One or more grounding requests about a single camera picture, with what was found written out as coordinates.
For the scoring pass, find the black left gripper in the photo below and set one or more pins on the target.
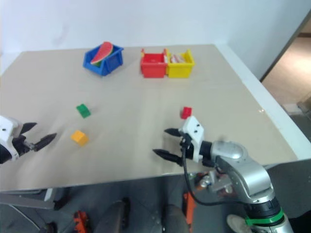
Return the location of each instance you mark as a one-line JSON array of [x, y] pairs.
[[20, 145]]

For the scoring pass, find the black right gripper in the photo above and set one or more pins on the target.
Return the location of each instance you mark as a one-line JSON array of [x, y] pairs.
[[187, 145]]

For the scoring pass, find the red block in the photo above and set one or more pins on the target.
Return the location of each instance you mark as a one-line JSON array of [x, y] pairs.
[[186, 112]]

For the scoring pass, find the yellow block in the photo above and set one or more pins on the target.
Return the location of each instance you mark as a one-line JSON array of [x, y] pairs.
[[79, 138]]

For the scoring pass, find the green block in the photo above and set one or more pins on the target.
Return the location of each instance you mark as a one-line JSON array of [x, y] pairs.
[[83, 111]]

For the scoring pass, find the orange upright bar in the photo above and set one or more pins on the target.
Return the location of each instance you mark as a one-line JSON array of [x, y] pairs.
[[189, 211]]

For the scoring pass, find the yellow plastic bin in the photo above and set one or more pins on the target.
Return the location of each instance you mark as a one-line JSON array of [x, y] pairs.
[[179, 70]]

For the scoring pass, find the red plastic bin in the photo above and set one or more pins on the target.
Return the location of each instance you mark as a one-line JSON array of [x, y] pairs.
[[153, 69]]

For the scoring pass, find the white red snack packet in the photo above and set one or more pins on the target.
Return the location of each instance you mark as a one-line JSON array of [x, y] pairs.
[[177, 59]]

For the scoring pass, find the dark rounded shape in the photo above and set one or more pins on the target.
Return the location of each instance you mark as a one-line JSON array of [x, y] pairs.
[[113, 217]]

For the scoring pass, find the orange black tool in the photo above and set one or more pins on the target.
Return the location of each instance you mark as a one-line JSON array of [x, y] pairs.
[[79, 221]]

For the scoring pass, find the blue plastic bin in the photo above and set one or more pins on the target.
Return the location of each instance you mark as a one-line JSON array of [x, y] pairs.
[[107, 65]]

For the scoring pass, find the toy watermelon slice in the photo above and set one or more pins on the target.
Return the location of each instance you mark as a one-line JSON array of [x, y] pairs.
[[103, 52]]

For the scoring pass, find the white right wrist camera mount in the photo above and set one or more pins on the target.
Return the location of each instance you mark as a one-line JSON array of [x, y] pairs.
[[195, 131]]

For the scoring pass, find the grey metal bracket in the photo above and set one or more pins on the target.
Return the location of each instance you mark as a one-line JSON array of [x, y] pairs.
[[222, 185]]

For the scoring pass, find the grey metal table frame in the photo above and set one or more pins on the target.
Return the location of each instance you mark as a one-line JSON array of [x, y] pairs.
[[26, 200]]

